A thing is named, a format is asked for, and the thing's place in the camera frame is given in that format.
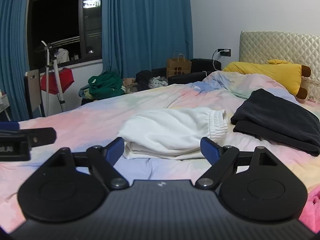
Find folded black garment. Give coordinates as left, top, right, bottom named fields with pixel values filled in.
left=231, top=88, right=319, bottom=157

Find brown paper bag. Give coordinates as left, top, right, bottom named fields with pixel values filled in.
left=166, top=53, right=191, bottom=78

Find pastel pink bed cover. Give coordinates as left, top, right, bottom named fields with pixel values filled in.
left=1, top=72, right=319, bottom=232

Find red cloth on rack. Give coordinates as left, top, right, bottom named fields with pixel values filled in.
left=40, top=67, right=75, bottom=95

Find right blue curtain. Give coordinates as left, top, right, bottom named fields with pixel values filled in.
left=101, top=0, right=193, bottom=77

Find left blue curtain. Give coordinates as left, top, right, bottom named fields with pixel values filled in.
left=1, top=0, right=29, bottom=121

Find yellow plush pillow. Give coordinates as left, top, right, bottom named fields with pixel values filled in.
left=223, top=59, right=311, bottom=100

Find wall socket with charger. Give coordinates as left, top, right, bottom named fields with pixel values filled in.
left=212, top=49, right=231, bottom=71

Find pink fluffy cloth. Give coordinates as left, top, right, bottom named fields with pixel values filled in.
left=299, top=186, right=320, bottom=233

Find quilted beige headboard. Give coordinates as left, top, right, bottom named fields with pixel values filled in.
left=239, top=31, right=320, bottom=101

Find silver tripod stand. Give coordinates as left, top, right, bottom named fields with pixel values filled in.
left=41, top=40, right=67, bottom=115

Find wooden chair back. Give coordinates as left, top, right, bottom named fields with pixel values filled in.
left=23, top=69, right=46, bottom=119

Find blue curtain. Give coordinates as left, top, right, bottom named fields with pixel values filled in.
left=1, top=0, right=29, bottom=121
left=101, top=0, right=193, bottom=77

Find white sweatpants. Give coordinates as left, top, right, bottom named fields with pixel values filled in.
left=117, top=107, right=228, bottom=160

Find green hoodie pile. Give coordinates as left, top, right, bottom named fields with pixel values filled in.
left=79, top=72, right=125, bottom=100

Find black sofa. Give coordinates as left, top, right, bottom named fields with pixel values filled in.
left=135, top=58, right=222, bottom=88

